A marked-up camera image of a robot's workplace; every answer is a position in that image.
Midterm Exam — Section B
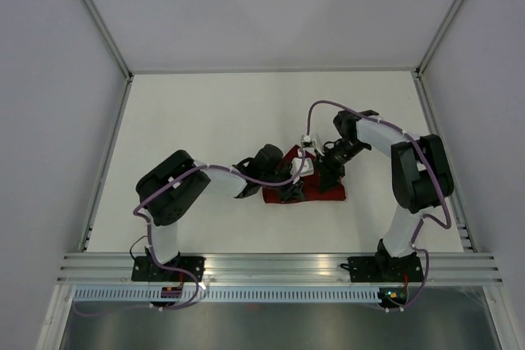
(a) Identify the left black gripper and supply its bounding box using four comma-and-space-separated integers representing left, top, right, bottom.
260, 163, 304, 203

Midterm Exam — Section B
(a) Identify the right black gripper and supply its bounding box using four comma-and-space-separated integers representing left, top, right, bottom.
313, 139, 368, 194

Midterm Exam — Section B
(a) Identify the dark red cloth napkin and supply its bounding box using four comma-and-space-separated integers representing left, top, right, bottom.
262, 145, 346, 204

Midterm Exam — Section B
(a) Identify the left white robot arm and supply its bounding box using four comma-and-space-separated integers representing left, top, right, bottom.
131, 144, 313, 282

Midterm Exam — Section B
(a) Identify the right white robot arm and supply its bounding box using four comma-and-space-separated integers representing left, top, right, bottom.
315, 110, 454, 283

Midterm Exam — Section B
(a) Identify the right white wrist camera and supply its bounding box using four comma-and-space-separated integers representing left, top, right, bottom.
300, 134, 323, 156

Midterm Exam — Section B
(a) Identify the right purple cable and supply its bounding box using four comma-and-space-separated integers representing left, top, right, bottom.
305, 99, 453, 230

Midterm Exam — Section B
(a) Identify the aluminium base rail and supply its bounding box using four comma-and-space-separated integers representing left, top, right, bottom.
56, 252, 503, 287

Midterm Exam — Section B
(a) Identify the white slotted cable duct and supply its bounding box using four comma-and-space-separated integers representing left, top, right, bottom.
74, 285, 380, 303

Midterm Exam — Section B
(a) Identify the right aluminium frame post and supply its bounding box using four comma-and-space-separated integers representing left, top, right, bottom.
413, 0, 467, 79

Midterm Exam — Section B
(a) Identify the aluminium frame post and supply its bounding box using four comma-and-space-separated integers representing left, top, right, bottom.
413, 0, 467, 79
80, 0, 133, 82

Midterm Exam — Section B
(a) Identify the left aluminium frame post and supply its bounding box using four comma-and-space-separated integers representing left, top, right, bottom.
80, 0, 133, 82

